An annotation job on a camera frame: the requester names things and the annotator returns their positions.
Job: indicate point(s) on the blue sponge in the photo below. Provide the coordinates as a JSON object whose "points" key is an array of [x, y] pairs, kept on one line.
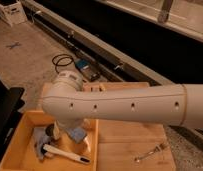
{"points": [[77, 135]]}

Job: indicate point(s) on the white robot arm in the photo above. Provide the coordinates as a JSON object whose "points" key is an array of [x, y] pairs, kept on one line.
{"points": [[175, 104]]}

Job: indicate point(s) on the small dark rectangular box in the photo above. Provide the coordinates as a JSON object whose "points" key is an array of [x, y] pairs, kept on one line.
{"points": [[96, 88]]}

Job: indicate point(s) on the blue black power device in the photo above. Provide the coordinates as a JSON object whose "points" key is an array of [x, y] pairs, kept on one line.
{"points": [[87, 70]]}

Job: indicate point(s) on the metal can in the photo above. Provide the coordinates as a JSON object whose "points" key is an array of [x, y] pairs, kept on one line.
{"points": [[50, 131]]}

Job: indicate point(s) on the grey blue cloth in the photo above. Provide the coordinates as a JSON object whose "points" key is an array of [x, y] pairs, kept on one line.
{"points": [[40, 139]]}

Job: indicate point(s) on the black chair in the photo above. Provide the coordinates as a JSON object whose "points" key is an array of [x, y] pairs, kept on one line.
{"points": [[10, 103]]}

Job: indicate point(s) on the yellow plastic bin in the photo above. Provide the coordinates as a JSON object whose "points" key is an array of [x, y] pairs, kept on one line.
{"points": [[20, 154]]}

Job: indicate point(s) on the white cardboard box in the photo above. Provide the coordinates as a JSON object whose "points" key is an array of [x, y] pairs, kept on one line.
{"points": [[13, 13]]}

